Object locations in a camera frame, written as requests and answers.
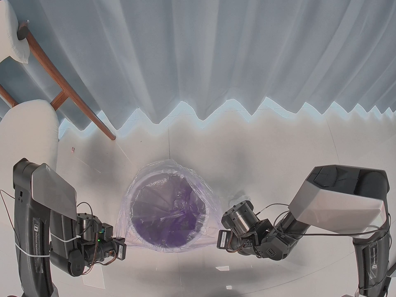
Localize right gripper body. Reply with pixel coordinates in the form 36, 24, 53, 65
218, 228, 248, 255

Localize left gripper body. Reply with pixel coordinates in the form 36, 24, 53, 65
84, 238, 127, 264

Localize white paper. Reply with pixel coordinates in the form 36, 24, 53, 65
228, 192, 253, 207

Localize purple plastic bag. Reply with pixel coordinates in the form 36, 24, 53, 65
115, 159, 222, 255

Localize pale grey trash bin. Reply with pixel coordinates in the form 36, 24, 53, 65
128, 170, 208, 253

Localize white padded wooden chair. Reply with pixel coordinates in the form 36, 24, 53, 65
0, 0, 117, 197

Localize pale blue curtain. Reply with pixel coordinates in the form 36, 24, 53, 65
0, 0, 396, 133

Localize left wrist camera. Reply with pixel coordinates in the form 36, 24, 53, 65
98, 224, 116, 244

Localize black cable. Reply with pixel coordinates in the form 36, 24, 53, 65
256, 204, 391, 237

